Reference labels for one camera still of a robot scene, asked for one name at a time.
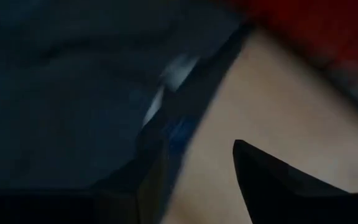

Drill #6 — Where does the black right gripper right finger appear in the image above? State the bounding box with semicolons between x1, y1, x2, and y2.
232;139;351;224

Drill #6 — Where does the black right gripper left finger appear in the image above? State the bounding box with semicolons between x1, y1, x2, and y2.
90;127;169;224

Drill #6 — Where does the dark grey garment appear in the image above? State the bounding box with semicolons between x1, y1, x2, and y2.
0;0;248;224

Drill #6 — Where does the red plastic laundry basket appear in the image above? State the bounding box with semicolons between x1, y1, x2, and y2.
228;0;358;82

